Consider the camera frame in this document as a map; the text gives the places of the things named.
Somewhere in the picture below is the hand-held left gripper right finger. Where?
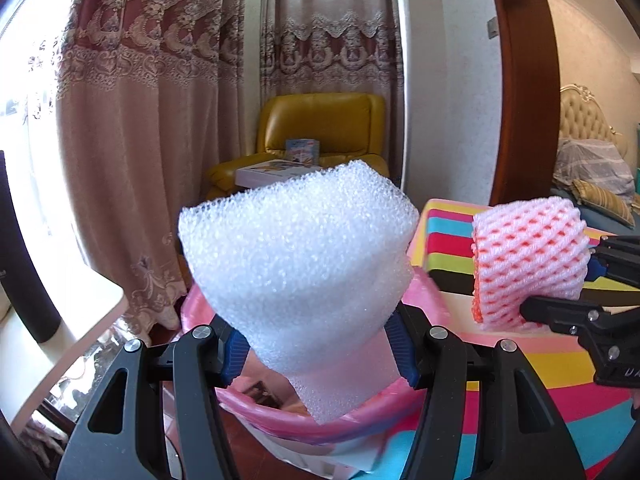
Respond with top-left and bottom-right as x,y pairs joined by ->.
384,302 -> 587,480

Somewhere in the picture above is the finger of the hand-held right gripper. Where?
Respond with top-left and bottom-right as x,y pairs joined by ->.
587,234 -> 640,289
519,296 -> 640,337

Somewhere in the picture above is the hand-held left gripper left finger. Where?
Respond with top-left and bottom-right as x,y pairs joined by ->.
56,312 -> 251,480

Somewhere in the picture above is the pink and orange foam net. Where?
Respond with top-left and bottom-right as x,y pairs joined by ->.
470,196 -> 592,331

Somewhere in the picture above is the trash bin with pink bag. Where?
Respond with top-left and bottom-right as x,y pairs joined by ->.
180,255 -> 431,446

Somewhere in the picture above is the white foam sheet roll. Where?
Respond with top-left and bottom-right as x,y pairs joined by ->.
177,159 -> 421,426

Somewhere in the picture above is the striped brown pillow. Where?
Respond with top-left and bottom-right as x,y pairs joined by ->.
571,178 -> 636,226

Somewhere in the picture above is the folded lavender blanket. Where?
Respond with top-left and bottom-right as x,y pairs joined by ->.
552,137 -> 636,198

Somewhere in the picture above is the striped colourful tablecloth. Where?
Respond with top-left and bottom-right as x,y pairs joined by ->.
300,199 -> 640,480

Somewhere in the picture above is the white side table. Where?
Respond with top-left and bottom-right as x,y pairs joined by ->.
10,285 -> 126,431

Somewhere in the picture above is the beige tufted headboard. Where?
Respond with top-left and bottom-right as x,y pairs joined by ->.
559,84 -> 626,161

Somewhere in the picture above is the flat white cardboard box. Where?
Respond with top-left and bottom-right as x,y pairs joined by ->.
235,159 -> 321,188

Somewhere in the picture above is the tall black column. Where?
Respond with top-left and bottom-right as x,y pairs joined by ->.
0,150 -> 62,346

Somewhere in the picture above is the small blue picture box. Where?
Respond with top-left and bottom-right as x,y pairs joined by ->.
285,138 -> 321,166

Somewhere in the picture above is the yellow leather armchair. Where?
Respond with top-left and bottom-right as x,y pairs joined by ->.
206,92 -> 391,201

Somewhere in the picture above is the beige lace curtain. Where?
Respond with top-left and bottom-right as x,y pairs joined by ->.
50,0 -> 263,331
260,0 -> 406,181

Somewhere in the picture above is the brown wooden door frame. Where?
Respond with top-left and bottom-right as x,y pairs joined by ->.
482,0 -> 561,208

